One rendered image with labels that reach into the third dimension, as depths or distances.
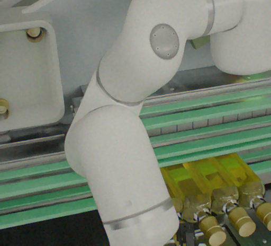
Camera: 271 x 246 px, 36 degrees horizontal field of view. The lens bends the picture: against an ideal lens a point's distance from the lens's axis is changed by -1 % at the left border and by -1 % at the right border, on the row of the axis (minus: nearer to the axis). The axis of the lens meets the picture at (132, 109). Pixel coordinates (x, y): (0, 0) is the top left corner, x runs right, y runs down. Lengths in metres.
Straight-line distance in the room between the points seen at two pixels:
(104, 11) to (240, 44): 0.42
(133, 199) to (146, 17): 0.20
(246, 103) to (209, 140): 0.11
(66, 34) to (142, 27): 0.50
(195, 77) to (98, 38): 0.25
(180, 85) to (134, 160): 0.53
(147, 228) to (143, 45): 0.20
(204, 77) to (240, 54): 0.39
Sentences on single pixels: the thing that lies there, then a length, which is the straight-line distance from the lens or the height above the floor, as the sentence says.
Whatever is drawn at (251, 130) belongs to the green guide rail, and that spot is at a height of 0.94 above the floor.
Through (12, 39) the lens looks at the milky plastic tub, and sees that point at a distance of 0.94.
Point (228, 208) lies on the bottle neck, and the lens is 0.84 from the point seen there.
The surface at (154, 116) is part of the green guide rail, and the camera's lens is 0.88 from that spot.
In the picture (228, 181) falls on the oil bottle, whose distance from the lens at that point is 0.87.
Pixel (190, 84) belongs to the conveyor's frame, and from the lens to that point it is 0.98.
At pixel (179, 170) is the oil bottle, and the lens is 0.90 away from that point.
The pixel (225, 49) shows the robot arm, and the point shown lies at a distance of 0.63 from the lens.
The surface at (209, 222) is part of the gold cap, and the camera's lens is 0.80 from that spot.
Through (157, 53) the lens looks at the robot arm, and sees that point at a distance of 0.48.
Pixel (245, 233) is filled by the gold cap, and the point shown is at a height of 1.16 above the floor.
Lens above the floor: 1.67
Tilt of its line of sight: 60 degrees down
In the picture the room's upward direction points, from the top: 147 degrees clockwise
